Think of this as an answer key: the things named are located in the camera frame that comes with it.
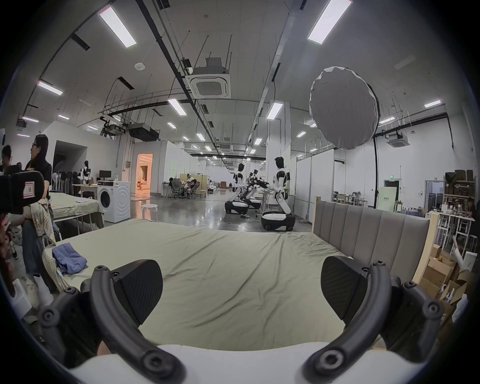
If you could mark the dark blue garment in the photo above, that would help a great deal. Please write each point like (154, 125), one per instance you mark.
(69, 258)

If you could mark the round white stool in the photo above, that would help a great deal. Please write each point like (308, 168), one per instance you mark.
(150, 208)

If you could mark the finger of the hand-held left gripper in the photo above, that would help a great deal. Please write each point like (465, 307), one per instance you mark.
(15, 193)

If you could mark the pale green sign board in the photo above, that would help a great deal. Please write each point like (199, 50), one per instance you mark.
(386, 198)

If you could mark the white table with clutter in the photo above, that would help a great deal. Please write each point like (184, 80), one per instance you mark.
(455, 217)

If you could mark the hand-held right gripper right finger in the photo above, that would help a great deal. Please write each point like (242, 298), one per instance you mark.
(375, 311)

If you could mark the pile of cartons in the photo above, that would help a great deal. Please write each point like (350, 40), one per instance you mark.
(440, 270)

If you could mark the table with monitor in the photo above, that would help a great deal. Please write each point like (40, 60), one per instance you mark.
(93, 183)

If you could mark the low table with green sheet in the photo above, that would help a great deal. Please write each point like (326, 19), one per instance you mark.
(71, 206)

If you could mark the bed with pale green sheet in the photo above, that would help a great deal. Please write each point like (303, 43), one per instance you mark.
(232, 270)

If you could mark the white washing machine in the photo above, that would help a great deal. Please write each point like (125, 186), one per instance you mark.
(116, 202)

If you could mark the round softbox lamp on stand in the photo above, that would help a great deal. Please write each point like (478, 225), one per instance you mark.
(341, 108)

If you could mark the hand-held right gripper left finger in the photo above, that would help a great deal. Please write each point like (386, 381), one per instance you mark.
(105, 318)

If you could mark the group of people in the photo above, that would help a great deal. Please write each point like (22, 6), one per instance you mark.
(183, 185)

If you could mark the grey padded headboard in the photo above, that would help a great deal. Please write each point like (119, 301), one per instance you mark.
(375, 232)

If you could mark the shelf with dark boxes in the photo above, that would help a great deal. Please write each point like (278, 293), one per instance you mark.
(459, 183)

